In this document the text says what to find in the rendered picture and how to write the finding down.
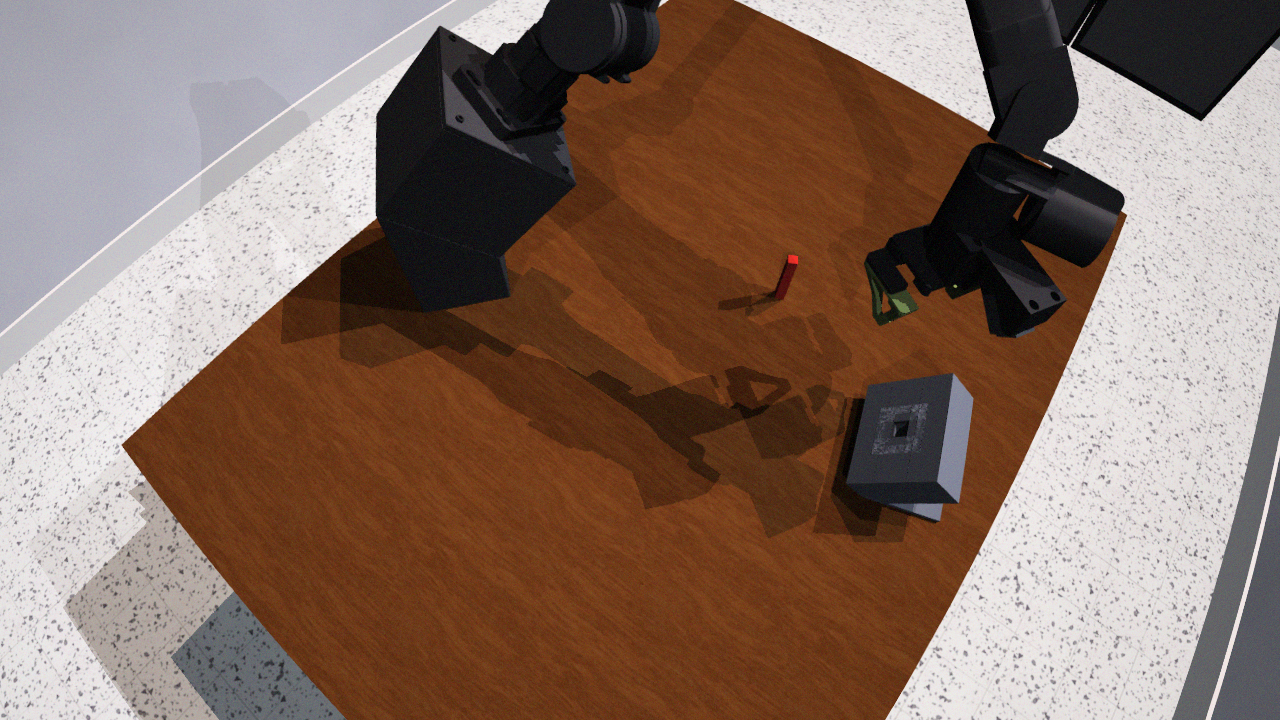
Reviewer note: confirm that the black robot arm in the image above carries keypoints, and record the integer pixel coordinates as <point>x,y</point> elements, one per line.
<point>1071,213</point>

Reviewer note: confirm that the red rectangular bar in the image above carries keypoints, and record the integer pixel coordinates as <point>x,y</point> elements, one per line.
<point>786,276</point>

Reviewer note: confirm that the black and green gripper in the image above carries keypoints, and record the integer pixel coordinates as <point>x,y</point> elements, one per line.
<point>911,248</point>

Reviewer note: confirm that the dark grey panel with slot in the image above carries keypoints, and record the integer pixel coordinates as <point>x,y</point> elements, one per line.
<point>918,471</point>

